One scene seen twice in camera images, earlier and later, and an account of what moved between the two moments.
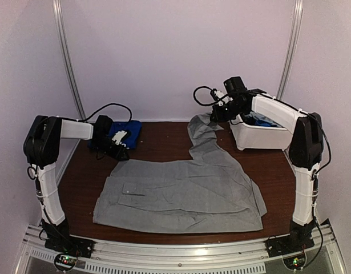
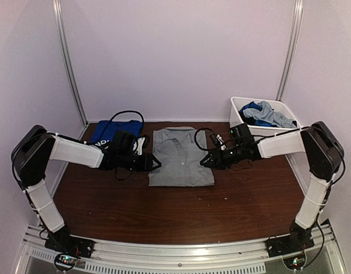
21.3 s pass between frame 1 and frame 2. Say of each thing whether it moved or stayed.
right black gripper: moved
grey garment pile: moved
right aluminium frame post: stayed
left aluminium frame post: stayed
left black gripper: moved
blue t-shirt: stayed
